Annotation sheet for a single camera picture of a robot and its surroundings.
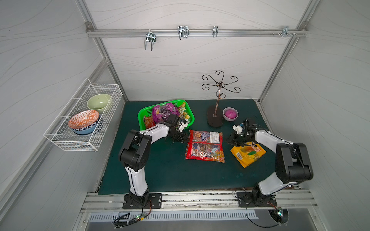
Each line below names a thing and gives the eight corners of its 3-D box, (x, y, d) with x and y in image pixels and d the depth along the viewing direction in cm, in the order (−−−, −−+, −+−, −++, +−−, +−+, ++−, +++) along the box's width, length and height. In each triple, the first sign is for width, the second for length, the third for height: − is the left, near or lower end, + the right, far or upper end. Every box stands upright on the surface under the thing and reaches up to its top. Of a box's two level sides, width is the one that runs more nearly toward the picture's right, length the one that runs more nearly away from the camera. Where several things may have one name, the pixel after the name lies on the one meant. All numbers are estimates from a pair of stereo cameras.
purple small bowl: (223, 121, 107) (225, 117, 103) (221, 111, 113) (222, 107, 110) (238, 121, 107) (240, 117, 103) (235, 111, 113) (237, 107, 110)
